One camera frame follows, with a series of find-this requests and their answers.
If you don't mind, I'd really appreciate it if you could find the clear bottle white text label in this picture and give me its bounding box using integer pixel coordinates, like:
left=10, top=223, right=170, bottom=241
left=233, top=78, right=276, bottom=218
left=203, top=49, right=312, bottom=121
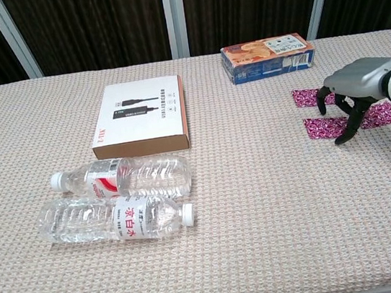
left=33, top=180, right=198, bottom=257

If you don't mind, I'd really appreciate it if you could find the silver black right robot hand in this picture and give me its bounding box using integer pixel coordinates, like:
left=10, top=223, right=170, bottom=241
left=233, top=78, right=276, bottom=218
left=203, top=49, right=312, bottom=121
left=311, top=54, right=391, bottom=148

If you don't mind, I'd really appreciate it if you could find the white cable product box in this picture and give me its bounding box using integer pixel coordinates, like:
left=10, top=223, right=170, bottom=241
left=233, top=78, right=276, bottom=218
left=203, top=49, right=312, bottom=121
left=83, top=74, right=192, bottom=164

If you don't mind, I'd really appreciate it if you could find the pink woven tablecloth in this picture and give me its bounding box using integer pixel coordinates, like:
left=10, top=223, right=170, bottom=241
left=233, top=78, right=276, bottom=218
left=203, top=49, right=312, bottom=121
left=0, top=27, right=391, bottom=293

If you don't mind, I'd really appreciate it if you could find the clear bottle red swoosh label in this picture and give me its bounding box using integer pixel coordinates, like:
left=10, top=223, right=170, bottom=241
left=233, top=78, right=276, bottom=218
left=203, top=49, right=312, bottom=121
left=48, top=147, right=195, bottom=214

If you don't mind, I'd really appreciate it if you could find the orange blue snack box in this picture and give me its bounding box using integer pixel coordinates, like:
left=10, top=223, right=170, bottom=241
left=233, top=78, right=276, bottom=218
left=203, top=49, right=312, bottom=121
left=219, top=30, right=319, bottom=88

